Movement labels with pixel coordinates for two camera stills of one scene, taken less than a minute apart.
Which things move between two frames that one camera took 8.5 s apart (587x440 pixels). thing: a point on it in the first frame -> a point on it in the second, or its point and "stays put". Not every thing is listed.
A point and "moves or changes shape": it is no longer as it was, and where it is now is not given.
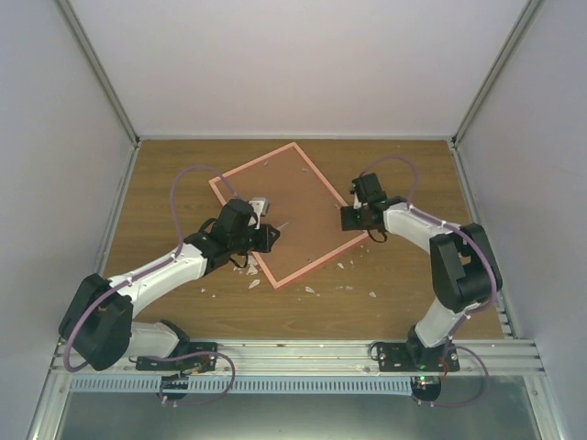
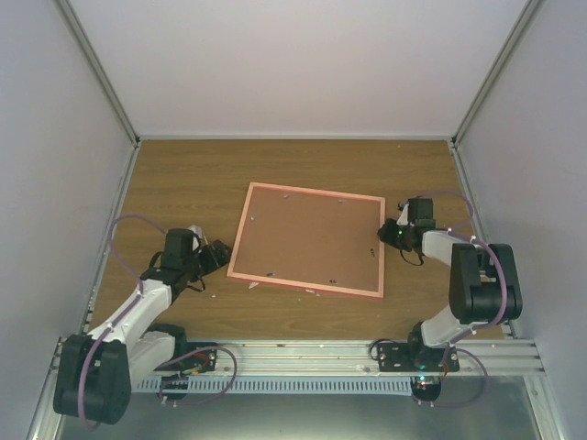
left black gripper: x=269 y=235 -> x=215 y=264
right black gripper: x=347 y=222 -> x=385 y=234
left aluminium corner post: x=96 y=66 stays put
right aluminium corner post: x=522 y=23 stays put
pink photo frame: x=290 y=194 moves or changes shape
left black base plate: x=203 y=362 stays put
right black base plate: x=416 y=357 stays put
